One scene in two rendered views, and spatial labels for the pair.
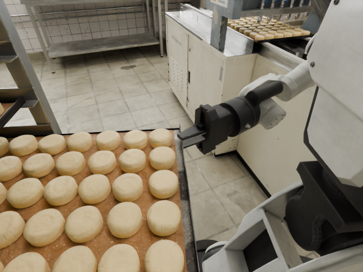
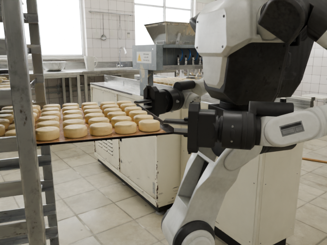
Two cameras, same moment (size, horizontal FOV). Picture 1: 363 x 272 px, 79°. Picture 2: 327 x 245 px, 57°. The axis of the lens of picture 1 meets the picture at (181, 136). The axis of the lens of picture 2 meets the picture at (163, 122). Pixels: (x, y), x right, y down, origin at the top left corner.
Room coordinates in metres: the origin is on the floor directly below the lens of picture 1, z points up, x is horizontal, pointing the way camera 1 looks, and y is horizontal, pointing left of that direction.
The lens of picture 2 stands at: (-0.62, 0.15, 1.13)
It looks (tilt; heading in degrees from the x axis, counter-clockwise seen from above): 13 degrees down; 346
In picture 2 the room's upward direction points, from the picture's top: straight up
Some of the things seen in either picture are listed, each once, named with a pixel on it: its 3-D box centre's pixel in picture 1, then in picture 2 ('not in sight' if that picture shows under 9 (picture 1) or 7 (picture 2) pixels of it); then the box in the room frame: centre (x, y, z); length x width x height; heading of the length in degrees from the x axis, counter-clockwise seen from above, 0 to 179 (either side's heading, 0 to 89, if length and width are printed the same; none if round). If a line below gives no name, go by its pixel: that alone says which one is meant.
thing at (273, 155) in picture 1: (300, 136); (233, 164); (0.99, -0.70, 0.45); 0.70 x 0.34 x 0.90; 19
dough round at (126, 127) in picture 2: not in sight; (125, 127); (0.05, 0.08, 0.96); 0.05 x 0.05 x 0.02
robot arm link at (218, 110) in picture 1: (221, 123); (160, 101); (0.42, -0.10, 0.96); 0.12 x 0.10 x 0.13; 125
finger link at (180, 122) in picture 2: not in sight; (176, 120); (0.05, -0.05, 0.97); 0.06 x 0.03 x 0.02; 65
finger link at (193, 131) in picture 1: (190, 131); (142, 100); (0.38, -0.02, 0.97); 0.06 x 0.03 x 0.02; 125
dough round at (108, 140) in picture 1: (108, 140); (89, 106); (0.36, 0.16, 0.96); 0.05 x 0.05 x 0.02
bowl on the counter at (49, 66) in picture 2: not in sight; (54, 66); (3.79, 0.63, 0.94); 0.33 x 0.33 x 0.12
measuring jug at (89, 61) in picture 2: not in sight; (90, 62); (3.85, 0.14, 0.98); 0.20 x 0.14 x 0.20; 64
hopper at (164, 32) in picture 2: not in sight; (188, 35); (1.47, -0.54, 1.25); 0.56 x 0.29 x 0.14; 109
